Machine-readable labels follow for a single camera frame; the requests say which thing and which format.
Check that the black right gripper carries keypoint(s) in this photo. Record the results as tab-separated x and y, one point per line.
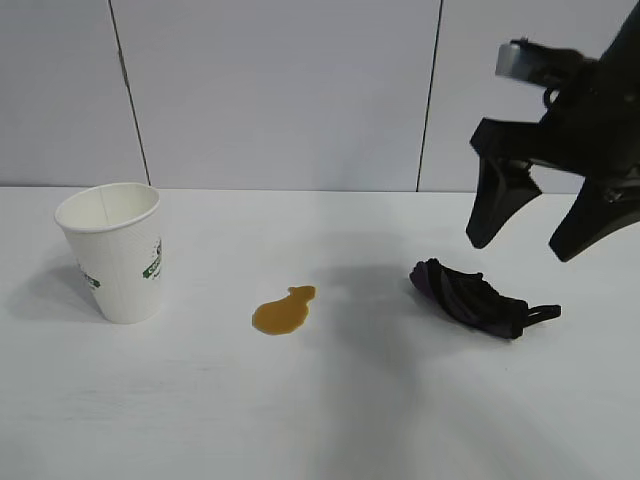
585	130

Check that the dark purple black cloth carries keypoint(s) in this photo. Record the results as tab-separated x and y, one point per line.
465	300

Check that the white paper cup green logo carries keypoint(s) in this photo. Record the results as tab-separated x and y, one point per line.
120	270

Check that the brown liquid spill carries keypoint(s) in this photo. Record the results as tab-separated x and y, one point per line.
280	315

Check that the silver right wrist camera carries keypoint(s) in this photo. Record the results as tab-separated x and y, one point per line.
515	62

